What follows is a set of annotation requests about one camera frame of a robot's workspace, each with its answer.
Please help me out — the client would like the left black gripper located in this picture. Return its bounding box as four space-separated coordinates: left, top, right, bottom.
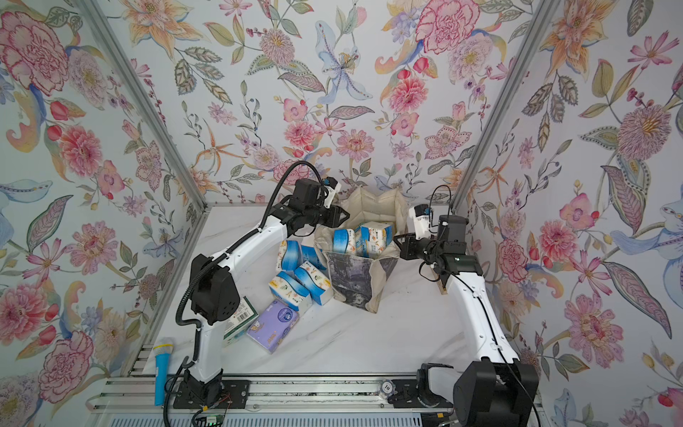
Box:
301 204 351 226

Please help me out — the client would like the light blue tissue pack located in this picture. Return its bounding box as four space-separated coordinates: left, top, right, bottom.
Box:
276 239 302 274

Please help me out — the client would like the beige canvas bag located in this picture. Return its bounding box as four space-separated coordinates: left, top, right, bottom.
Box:
314 188 408 314

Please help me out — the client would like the blue floral tissue pack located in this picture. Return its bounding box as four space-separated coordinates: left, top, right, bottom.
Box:
269 272 313 315
355 222 395 259
295 262 334 306
333 229 357 254

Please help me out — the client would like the green white tissue box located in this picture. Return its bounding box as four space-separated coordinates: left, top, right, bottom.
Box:
223 296 259 346

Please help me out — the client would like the purple tissue pack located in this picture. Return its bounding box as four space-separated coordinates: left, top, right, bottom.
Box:
247 300 300 354

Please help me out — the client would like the blue floral tissue pack front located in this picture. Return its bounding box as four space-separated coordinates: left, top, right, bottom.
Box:
355 222 395 259

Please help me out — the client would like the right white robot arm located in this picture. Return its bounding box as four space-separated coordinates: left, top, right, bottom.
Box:
393 205 539 426

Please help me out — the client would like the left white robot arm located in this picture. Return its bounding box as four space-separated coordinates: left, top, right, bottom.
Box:
175 178 350 384

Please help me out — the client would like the blue tissue pack by bag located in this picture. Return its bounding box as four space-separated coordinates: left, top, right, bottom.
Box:
301 235 327 272

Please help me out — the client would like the wooden chessboard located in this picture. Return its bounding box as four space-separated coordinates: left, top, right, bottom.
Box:
432 267 448 295

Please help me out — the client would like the blue microphone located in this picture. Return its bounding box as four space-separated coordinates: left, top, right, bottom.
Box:
152 339 174 407

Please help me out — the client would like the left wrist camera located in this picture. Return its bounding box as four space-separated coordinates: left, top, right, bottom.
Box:
323 177 342 208

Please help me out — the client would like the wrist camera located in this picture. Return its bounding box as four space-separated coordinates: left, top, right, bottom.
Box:
408 204 432 239
323 177 342 208

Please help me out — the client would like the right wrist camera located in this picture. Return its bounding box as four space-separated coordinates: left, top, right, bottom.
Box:
408 204 432 239

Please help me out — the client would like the metal base rail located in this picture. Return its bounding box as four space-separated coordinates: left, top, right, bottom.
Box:
84 373 551 427

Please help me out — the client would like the aluminium corner post right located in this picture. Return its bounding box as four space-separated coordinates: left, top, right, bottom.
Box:
449 0 558 213

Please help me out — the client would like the aluminium corner post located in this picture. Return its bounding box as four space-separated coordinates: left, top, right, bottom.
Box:
449 0 558 213
75 0 208 213

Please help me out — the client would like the aluminium corner post left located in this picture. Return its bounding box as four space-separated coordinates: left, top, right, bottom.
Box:
75 0 208 213

